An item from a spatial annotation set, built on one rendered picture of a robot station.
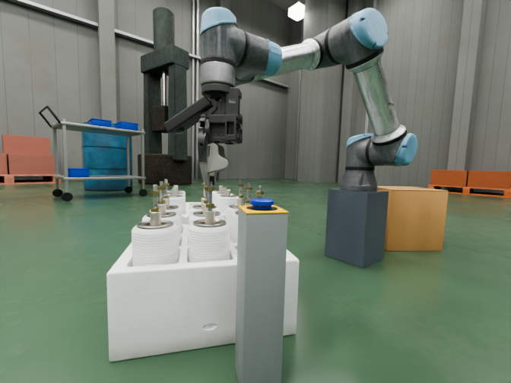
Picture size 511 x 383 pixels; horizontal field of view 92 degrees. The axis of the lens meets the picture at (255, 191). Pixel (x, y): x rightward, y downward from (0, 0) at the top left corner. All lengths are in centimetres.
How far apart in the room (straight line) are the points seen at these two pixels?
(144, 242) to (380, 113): 82
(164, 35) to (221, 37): 522
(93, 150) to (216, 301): 368
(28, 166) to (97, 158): 189
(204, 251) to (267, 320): 20
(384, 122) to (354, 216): 37
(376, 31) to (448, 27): 721
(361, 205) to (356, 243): 16
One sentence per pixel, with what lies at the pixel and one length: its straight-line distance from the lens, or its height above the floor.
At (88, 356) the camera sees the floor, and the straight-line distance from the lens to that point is 68.
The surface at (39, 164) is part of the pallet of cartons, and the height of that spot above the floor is 34.
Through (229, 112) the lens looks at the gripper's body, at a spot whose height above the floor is 50.
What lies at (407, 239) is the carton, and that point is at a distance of 143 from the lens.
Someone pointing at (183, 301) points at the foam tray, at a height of 11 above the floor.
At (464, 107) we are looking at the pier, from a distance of 713.
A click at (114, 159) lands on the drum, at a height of 45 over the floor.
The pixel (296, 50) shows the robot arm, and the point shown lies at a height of 75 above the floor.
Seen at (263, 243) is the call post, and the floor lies 26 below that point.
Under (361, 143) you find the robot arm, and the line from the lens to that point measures 110.
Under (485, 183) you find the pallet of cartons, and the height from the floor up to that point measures 22.
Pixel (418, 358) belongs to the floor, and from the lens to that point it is 70.
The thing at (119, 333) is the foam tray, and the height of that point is 6.
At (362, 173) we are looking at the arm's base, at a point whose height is 37.
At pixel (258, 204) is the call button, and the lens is 40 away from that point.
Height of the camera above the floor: 38
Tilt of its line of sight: 5 degrees down
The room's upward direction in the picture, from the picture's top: 2 degrees clockwise
